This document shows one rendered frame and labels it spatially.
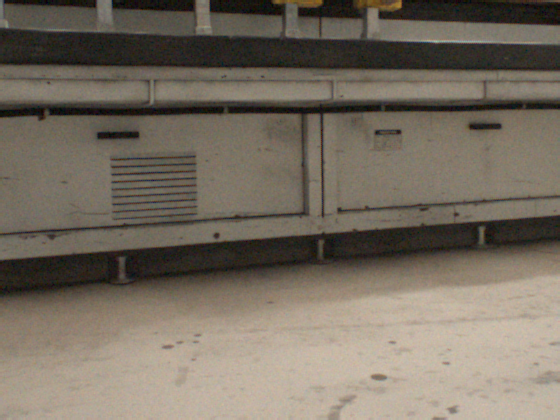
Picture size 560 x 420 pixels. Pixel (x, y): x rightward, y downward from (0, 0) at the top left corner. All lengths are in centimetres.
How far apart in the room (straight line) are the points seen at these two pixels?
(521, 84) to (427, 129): 34
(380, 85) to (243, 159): 48
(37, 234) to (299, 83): 85
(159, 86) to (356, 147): 74
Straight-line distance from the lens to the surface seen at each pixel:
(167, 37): 169
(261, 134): 201
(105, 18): 170
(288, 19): 180
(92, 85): 171
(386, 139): 218
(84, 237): 192
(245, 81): 177
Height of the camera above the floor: 46
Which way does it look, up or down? 3 degrees down
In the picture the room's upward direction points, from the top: 1 degrees counter-clockwise
